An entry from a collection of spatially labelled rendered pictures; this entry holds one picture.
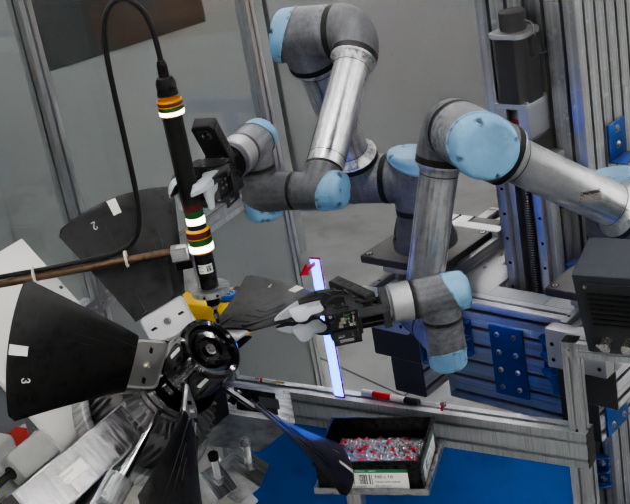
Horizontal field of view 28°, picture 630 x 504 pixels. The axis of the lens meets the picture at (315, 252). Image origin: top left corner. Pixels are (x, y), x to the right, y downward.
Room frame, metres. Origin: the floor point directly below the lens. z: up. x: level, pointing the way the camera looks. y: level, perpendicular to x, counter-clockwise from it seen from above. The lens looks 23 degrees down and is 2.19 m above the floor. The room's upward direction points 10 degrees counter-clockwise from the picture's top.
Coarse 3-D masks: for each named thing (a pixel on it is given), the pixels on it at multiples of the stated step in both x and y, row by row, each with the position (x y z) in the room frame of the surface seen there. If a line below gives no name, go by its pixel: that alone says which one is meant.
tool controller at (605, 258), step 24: (600, 240) 2.06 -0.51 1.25; (624, 240) 2.04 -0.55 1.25; (576, 264) 2.02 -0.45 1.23; (600, 264) 2.00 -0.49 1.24; (624, 264) 1.98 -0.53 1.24; (576, 288) 2.00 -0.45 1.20; (600, 288) 1.97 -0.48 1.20; (624, 288) 1.95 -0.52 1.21; (600, 312) 1.99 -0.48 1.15; (624, 312) 1.96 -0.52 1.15; (600, 336) 2.01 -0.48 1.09; (624, 336) 1.98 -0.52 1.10
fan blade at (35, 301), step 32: (32, 288) 1.90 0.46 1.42; (32, 320) 1.87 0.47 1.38; (64, 320) 1.90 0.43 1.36; (96, 320) 1.92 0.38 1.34; (32, 352) 1.85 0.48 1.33; (64, 352) 1.88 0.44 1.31; (96, 352) 1.90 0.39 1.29; (128, 352) 1.93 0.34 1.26; (64, 384) 1.87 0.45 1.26; (96, 384) 1.90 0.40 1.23
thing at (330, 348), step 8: (312, 272) 2.37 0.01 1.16; (320, 272) 2.36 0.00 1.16; (320, 280) 2.36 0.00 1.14; (320, 288) 2.36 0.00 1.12; (328, 336) 2.36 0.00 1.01; (328, 344) 2.36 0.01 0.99; (328, 352) 2.37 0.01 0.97; (328, 360) 2.37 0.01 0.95; (336, 360) 2.36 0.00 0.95; (336, 368) 2.36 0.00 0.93; (336, 376) 2.36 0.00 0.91; (336, 384) 2.36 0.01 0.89; (336, 392) 2.37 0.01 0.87
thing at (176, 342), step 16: (208, 320) 2.02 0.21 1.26; (176, 336) 1.99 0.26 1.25; (192, 336) 1.98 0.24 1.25; (208, 336) 1.99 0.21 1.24; (224, 336) 2.01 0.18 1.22; (192, 352) 1.95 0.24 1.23; (224, 352) 1.98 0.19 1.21; (176, 368) 1.95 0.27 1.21; (192, 368) 1.92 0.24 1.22; (208, 368) 1.94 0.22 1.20; (224, 368) 1.96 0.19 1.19; (160, 384) 1.98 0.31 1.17; (176, 384) 1.95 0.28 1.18; (192, 384) 1.93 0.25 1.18; (208, 384) 1.93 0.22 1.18; (160, 400) 1.96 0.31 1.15; (176, 400) 1.97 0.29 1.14; (208, 400) 2.00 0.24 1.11; (176, 416) 1.96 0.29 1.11
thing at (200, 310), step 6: (186, 294) 2.57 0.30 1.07; (186, 300) 2.54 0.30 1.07; (192, 300) 2.54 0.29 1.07; (198, 300) 2.53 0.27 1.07; (222, 300) 2.50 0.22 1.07; (228, 300) 2.50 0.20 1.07; (192, 306) 2.51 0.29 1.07; (198, 306) 2.51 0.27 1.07; (204, 306) 2.50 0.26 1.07; (222, 306) 2.47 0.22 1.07; (192, 312) 2.52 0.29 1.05; (198, 312) 2.51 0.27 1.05; (204, 312) 2.50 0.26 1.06; (210, 312) 2.49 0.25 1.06; (198, 318) 2.51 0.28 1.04; (204, 318) 2.50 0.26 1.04; (210, 318) 2.49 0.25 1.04
